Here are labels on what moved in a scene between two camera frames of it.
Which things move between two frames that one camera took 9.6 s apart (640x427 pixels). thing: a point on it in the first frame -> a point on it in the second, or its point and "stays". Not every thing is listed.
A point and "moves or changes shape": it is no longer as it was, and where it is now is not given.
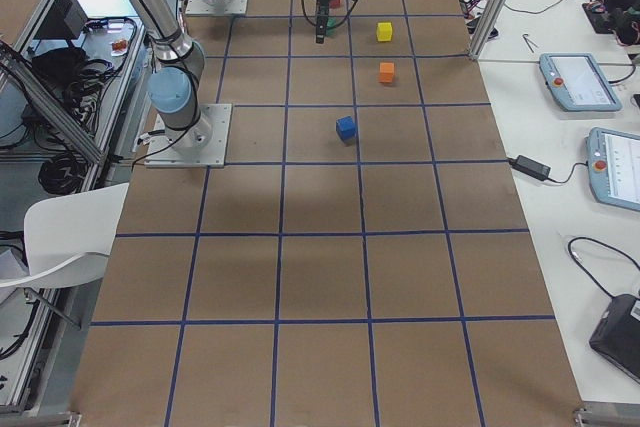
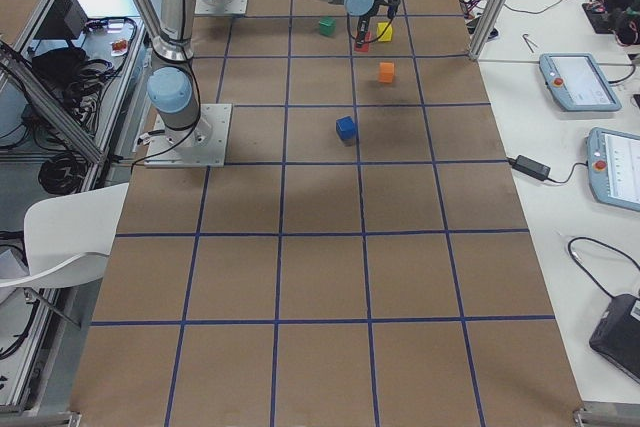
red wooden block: (335, 2) moves or changes shape
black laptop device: (617, 336) stays
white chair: (68, 237) stays
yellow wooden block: (384, 31) stays
